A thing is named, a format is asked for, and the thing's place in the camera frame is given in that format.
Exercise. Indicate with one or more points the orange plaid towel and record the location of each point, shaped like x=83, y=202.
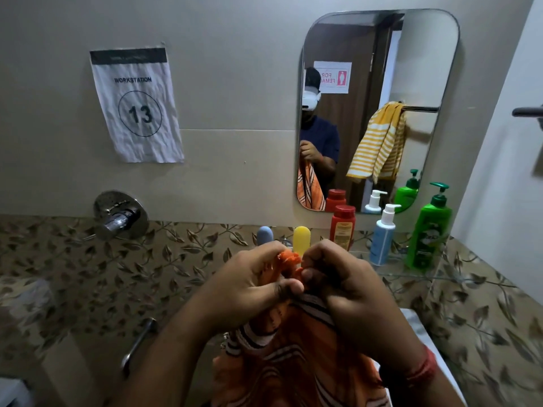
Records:
x=297, y=360

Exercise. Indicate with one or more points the rounded wall mirror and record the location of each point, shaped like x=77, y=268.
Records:
x=420, y=55

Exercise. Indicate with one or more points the white toilet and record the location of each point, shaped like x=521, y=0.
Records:
x=12, y=394

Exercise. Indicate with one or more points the person's right hand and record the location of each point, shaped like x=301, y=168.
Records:
x=365, y=309

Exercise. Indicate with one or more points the person's left hand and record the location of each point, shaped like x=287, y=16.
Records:
x=242, y=292

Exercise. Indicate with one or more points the chrome wall valve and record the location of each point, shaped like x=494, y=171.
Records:
x=119, y=218

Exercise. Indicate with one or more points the grey silicone squeeze bottle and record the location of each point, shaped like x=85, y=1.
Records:
x=264, y=236

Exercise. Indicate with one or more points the chrome shelf bracket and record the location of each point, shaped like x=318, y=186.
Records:
x=287, y=242

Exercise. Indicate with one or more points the red bottle with yellow label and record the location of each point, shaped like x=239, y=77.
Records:
x=342, y=228

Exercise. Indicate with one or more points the black towel bar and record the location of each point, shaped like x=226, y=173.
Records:
x=528, y=112

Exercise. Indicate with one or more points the white crumpled paper sign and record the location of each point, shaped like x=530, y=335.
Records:
x=135, y=105

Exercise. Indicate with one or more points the yellow silicone squeeze bottle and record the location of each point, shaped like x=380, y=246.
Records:
x=301, y=239

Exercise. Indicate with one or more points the green pump bottle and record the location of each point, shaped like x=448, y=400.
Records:
x=428, y=233

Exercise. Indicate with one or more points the white wash basin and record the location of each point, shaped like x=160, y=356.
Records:
x=428, y=334

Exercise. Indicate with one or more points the blue white pump bottle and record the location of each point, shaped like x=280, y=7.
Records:
x=382, y=241

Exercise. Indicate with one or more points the person's right forearm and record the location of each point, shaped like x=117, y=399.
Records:
x=428, y=392

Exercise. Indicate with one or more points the clear glass shelf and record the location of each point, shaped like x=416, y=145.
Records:
x=407, y=273

